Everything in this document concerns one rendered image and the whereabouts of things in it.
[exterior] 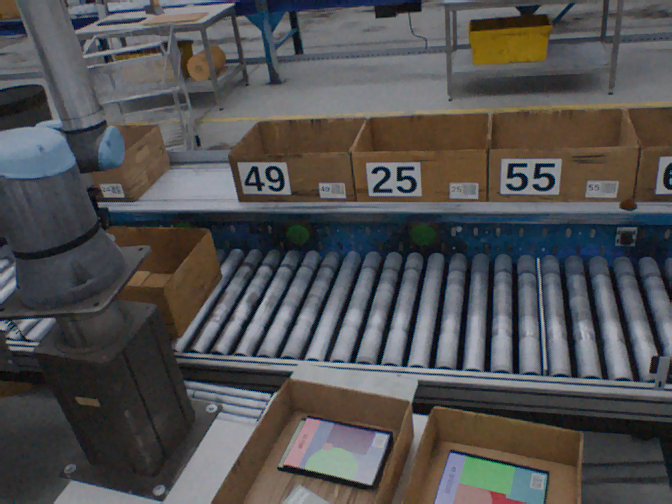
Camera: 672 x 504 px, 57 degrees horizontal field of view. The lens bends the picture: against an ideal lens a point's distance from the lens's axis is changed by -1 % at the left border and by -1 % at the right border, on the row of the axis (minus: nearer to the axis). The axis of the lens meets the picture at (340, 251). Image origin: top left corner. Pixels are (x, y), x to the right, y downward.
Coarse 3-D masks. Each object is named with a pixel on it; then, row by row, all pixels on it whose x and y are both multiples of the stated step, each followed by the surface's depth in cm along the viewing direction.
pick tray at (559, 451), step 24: (432, 408) 122; (432, 432) 124; (456, 432) 124; (480, 432) 122; (504, 432) 120; (528, 432) 117; (552, 432) 115; (576, 432) 113; (432, 456) 123; (504, 456) 121; (528, 456) 121; (552, 456) 118; (576, 456) 116; (408, 480) 109; (432, 480) 119; (552, 480) 116; (576, 480) 110
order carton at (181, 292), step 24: (120, 240) 192; (144, 240) 190; (168, 240) 187; (192, 240) 185; (144, 264) 195; (168, 264) 192; (192, 264) 171; (216, 264) 185; (144, 288) 160; (168, 288) 160; (192, 288) 172; (168, 312) 162; (192, 312) 172
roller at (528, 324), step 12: (528, 264) 176; (528, 276) 171; (528, 288) 167; (528, 300) 163; (528, 312) 158; (528, 324) 155; (528, 336) 151; (528, 348) 147; (528, 360) 144; (540, 360) 146; (528, 372) 141; (540, 372) 142
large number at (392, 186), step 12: (372, 168) 184; (384, 168) 183; (396, 168) 182; (408, 168) 181; (372, 180) 186; (384, 180) 185; (396, 180) 184; (408, 180) 183; (420, 180) 182; (372, 192) 188; (384, 192) 187; (396, 192) 186; (408, 192) 185; (420, 192) 184
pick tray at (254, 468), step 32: (288, 384) 135; (320, 384) 131; (288, 416) 136; (320, 416) 136; (352, 416) 133; (384, 416) 130; (256, 448) 124; (224, 480) 113; (256, 480) 124; (288, 480) 123; (320, 480) 122; (384, 480) 110
